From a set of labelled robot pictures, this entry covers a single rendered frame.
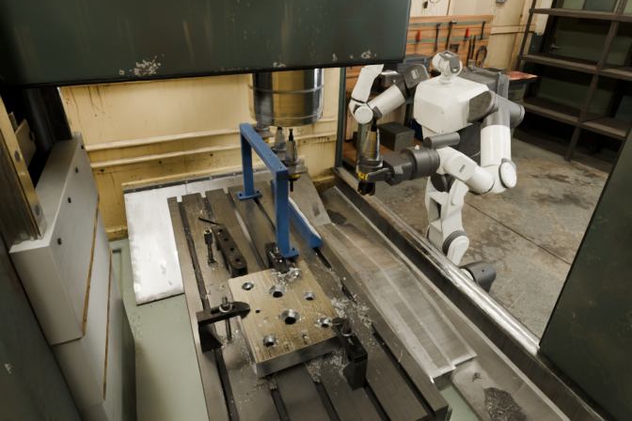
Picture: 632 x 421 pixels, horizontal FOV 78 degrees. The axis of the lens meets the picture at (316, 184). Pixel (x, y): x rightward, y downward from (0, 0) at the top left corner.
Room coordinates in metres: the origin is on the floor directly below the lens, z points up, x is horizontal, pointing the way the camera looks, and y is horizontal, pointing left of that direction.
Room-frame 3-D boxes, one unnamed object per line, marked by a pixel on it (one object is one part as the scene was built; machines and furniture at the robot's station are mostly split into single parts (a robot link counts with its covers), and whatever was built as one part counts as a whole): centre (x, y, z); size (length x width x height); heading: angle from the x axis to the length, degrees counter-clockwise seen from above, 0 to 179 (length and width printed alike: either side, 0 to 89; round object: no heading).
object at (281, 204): (1.06, 0.11, 1.05); 0.10 x 0.05 x 0.30; 114
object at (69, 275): (0.63, 0.47, 1.16); 0.48 x 0.05 x 0.51; 24
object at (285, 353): (0.75, 0.08, 0.97); 0.29 x 0.23 x 0.05; 24
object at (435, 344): (1.15, -0.22, 0.70); 0.90 x 0.30 x 0.16; 24
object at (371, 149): (0.90, -0.14, 1.38); 0.04 x 0.04 x 0.07
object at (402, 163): (0.94, -0.23, 1.31); 0.13 x 0.12 x 0.10; 24
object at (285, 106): (0.81, 0.07, 1.54); 0.16 x 0.16 x 0.12
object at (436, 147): (0.99, -0.33, 1.32); 0.11 x 0.11 x 0.11; 24
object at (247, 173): (1.46, 0.29, 1.05); 0.10 x 0.05 x 0.30; 114
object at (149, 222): (1.40, 0.33, 0.75); 0.89 x 0.70 x 0.26; 114
